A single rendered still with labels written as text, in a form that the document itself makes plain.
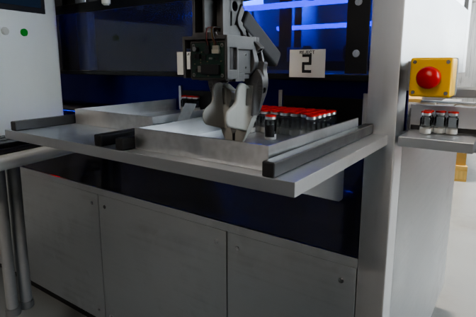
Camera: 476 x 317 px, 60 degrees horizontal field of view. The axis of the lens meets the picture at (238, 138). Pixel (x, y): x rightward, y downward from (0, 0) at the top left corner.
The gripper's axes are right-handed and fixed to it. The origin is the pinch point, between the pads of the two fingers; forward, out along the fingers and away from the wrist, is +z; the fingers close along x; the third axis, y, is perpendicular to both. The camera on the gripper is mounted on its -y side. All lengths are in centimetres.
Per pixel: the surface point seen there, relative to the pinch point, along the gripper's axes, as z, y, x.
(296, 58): -11.4, -36.1, -9.5
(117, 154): 4.4, 3.8, -21.7
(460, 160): 75, -351, -7
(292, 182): 3.6, 3.8, 10.6
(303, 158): 2.6, -4.3, 8.2
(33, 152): 11, -6, -66
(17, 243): 49, -16, -102
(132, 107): 1, -27, -54
